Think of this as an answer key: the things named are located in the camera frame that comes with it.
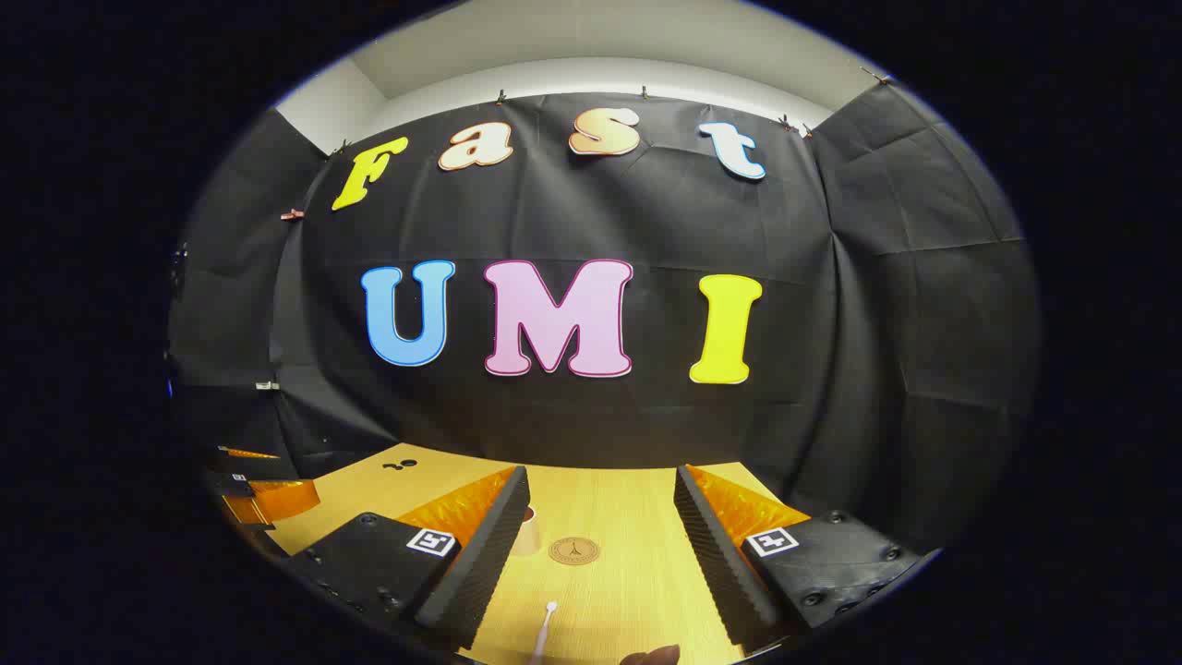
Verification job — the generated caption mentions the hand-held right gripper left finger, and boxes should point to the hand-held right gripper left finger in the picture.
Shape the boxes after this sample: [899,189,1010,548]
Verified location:
[277,465,533,650]

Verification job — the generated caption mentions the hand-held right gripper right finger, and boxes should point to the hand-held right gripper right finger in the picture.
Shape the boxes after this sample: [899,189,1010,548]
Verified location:
[673,464,924,649]

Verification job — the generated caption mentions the white and pink toothbrush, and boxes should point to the white and pink toothbrush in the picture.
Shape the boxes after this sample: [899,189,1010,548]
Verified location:
[528,601,559,664]

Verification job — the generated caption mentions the wooden desktop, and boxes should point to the wooden desktop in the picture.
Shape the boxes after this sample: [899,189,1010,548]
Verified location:
[268,443,814,665]

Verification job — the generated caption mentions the black backdrop cloth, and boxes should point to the black backdrop cloth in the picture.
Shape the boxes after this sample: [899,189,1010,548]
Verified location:
[166,88,1044,555]

